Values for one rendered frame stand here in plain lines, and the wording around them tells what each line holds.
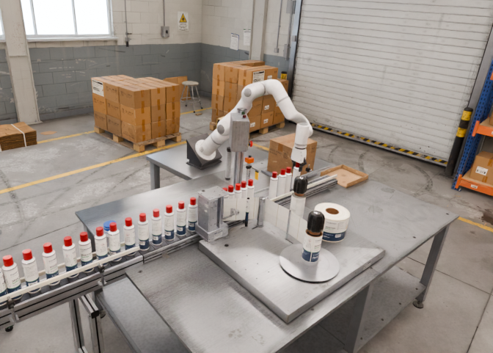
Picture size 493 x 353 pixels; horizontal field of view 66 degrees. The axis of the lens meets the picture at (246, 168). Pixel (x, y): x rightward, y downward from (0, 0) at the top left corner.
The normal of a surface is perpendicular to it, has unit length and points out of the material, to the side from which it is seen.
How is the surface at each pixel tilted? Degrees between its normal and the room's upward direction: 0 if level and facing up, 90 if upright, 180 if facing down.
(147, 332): 1
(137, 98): 90
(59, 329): 0
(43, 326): 0
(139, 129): 87
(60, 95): 90
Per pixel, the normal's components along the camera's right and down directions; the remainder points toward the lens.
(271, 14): -0.66, 0.26
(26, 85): 0.75, 0.31
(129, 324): 0.07, -0.92
